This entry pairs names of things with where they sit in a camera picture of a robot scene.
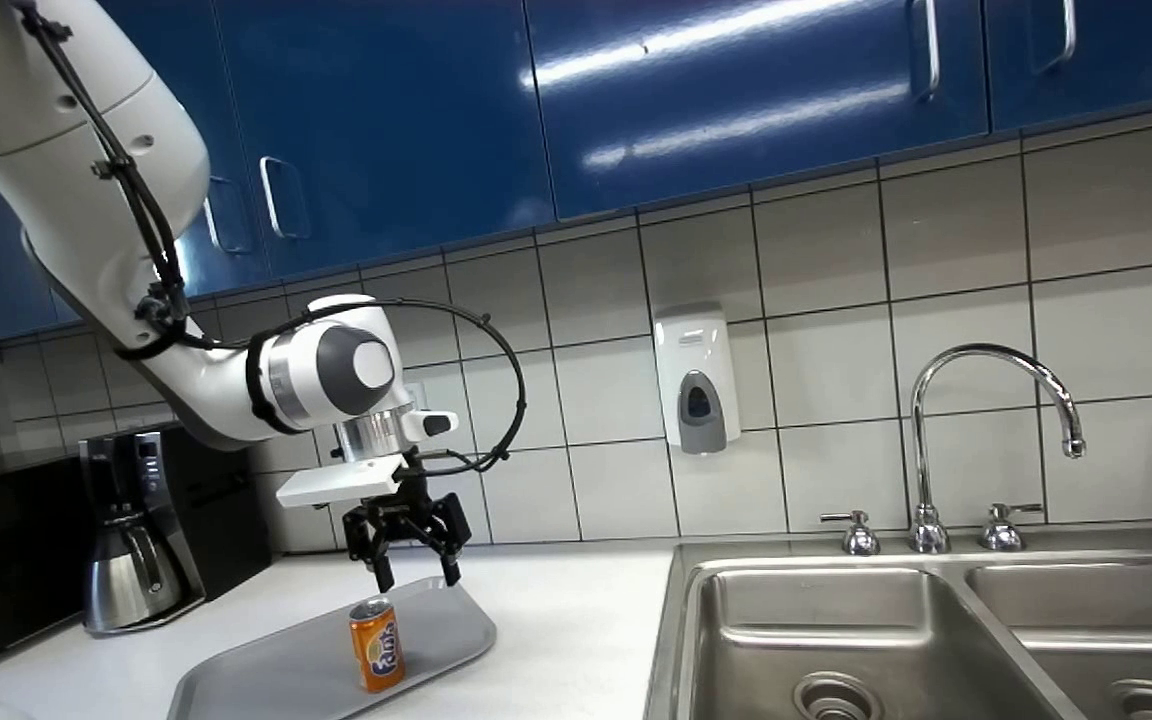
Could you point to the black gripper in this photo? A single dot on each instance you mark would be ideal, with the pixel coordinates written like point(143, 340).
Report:
point(404, 513)

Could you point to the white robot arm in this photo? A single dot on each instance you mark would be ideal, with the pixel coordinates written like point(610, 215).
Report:
point(43, 161)

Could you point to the grey plastic tray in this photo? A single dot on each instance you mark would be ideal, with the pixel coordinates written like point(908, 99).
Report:
point(280, 663)

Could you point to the black steel coffee maker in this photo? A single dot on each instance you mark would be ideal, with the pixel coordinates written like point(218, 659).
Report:
point(203, 495)

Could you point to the stainless steel carafe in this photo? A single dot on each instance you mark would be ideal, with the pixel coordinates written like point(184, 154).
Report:
point(129, 572)

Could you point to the black microwave oven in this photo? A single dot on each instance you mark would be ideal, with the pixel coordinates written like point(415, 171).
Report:
point(2, 560)

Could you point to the stainless steel sink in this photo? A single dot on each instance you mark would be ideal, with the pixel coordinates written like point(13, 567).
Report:
point(871, 624)

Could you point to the chrome gooseneck faucet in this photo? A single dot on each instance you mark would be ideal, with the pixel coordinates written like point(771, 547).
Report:
point(920, 443)

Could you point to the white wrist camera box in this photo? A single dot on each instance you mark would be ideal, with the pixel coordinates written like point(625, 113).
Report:
point(336, 483)

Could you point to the white wall soap dispenser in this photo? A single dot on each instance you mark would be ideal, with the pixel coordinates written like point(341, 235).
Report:
point(697, 382)

